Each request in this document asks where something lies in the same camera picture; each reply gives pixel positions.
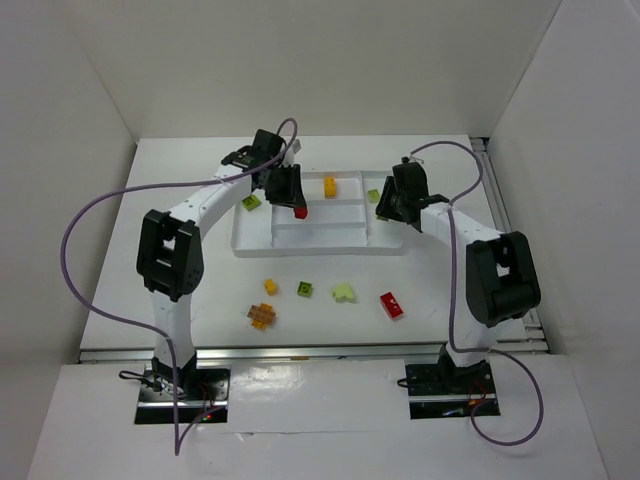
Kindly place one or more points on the aluminium rail front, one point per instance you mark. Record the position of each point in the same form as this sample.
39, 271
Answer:
227, 355

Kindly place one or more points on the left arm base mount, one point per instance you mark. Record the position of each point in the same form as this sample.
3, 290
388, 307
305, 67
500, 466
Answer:
208, 394

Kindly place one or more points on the white divided sorting tray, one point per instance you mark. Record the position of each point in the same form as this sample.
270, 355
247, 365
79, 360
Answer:
346, 224

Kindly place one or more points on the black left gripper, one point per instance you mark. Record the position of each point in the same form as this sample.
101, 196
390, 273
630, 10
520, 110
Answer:
288, 189

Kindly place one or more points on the pale green large lego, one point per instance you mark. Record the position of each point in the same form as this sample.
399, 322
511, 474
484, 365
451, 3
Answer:
343, 292

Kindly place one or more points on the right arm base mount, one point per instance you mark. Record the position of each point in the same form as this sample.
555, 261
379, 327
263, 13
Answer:
442, 390

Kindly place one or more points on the aluminium rail right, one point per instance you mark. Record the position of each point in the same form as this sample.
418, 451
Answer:
490, 184

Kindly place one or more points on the yellow tall lego brick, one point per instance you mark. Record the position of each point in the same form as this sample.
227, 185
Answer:
329, 187

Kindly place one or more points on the red lego brick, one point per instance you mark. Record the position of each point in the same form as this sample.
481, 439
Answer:
391, 306

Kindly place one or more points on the red lego with green top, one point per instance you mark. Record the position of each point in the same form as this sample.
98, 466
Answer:
300, 212

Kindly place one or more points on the aluminium rail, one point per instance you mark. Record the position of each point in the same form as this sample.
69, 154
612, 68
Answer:
490, 184
227, 355

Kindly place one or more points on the dark green lego brick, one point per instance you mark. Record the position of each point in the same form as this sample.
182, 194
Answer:
304, 289

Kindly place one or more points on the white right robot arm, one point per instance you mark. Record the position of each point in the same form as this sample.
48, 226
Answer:
493, 278

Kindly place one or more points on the light green lego brick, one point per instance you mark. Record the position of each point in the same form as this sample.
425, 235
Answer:
251, 203

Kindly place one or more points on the small yellow lego brick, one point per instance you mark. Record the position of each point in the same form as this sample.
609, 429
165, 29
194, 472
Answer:
270, 287

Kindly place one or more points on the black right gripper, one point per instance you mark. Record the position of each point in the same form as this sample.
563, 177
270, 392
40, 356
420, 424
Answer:
386, 198

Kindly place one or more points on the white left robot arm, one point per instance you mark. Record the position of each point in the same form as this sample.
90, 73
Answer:
170, 258

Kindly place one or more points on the orange yellow lego cross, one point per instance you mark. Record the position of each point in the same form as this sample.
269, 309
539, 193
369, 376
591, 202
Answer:
261, 316

